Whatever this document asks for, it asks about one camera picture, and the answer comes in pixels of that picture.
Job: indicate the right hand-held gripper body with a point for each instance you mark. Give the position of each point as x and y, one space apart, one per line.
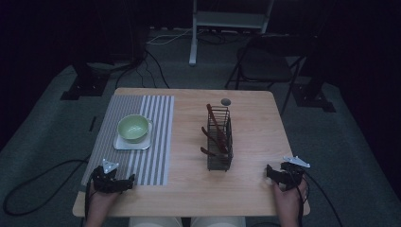
291 176

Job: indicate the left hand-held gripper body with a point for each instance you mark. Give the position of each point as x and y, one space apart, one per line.
105 183

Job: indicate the person's right hand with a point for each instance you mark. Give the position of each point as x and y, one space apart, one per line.
288 198

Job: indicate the white square plate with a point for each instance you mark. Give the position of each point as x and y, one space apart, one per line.
127 145

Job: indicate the grey striped placemat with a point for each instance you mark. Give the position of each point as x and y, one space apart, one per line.
157 138

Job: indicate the green bowl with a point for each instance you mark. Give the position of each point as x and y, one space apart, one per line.
133 127

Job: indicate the small black floor strip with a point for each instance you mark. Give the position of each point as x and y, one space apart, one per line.
92 124

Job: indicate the dark brown curved utensil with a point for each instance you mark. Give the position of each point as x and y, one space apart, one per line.
208 152
208 134

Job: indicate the long dark brown utensil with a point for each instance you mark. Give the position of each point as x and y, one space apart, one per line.
217 126

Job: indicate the grey round table grommet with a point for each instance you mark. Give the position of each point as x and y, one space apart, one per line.
225 101

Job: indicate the black floor stand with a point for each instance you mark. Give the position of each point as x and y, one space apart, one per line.
312 94
85 85

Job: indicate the black folding chair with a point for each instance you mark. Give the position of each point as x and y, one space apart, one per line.
268 67

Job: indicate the white metal stand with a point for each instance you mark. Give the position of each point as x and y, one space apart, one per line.
227 19

